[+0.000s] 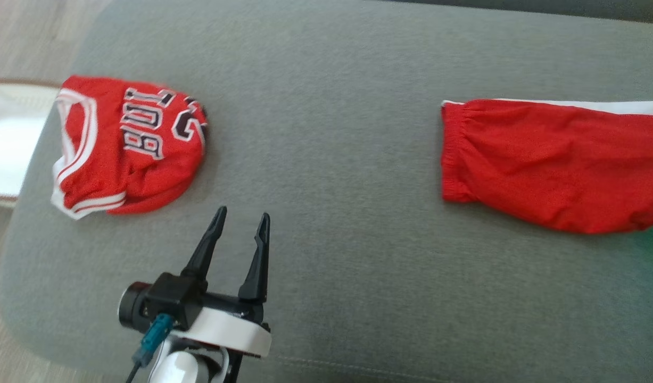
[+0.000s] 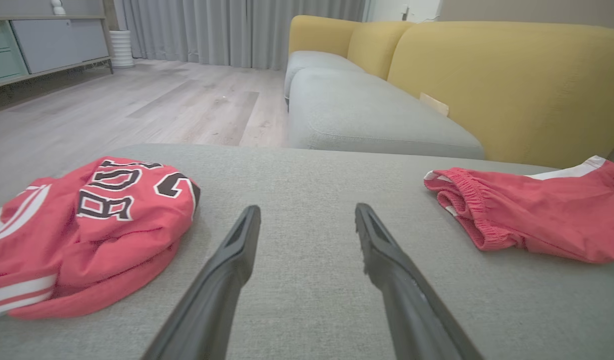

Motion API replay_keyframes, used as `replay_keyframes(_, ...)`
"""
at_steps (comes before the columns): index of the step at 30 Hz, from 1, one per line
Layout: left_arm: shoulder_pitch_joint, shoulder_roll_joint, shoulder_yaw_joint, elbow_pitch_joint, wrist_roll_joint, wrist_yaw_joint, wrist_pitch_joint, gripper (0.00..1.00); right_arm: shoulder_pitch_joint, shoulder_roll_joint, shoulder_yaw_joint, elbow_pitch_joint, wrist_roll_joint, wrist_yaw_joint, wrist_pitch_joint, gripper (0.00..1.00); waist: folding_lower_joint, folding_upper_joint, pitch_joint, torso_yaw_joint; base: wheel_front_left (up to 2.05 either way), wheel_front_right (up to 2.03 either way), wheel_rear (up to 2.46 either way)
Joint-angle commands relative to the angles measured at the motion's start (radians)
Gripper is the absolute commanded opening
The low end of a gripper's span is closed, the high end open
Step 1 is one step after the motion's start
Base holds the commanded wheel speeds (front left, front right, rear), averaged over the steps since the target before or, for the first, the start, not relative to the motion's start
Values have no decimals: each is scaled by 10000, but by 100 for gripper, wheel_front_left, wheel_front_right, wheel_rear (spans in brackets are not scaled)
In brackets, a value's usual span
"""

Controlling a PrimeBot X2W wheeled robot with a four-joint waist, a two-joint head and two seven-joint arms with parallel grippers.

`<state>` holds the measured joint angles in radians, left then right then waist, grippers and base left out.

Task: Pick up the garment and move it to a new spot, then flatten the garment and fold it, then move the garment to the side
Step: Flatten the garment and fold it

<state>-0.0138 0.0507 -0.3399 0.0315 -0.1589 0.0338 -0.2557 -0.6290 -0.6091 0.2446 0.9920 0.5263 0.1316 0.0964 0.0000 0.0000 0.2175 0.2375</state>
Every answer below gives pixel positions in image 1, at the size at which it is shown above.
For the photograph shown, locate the red shorts with white stripe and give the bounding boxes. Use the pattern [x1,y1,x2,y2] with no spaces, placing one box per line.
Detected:
[440,98,653,235]

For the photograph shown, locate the black cable with teal connector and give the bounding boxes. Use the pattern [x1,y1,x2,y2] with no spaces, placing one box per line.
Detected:
[125,314,176,383]

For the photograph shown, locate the red basketball jersey white trim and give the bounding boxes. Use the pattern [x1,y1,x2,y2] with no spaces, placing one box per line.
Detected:
[51,74,209,221]

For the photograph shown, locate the large grey fabric sofa seat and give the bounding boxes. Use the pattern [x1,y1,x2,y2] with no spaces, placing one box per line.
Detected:
[0,0,653,383]

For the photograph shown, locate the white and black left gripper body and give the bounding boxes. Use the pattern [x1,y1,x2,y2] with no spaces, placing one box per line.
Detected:
[171,292,273,359]

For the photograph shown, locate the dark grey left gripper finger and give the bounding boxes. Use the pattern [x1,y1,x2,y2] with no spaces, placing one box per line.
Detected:
[238,213,271,305]
[180,206,228,291]

